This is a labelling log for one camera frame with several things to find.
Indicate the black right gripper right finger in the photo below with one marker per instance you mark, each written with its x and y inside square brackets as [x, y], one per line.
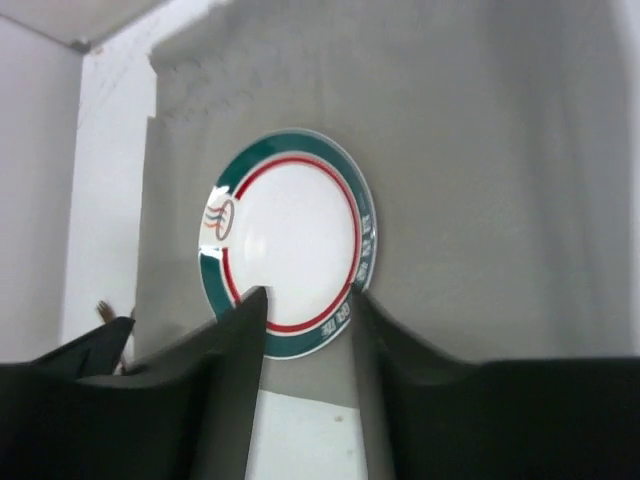
[427, 415]

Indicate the brown wooden fork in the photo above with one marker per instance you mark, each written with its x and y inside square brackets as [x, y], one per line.
[107, 314]

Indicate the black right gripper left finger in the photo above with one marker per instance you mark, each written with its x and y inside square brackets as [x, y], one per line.
[185, 412]

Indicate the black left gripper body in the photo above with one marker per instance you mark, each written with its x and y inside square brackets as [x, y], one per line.
[97, 352]

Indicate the white plate green rim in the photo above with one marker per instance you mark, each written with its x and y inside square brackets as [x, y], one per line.
[292, 212]

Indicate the grey cloth placemat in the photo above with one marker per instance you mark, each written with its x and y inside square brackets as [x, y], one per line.
[494, 136]

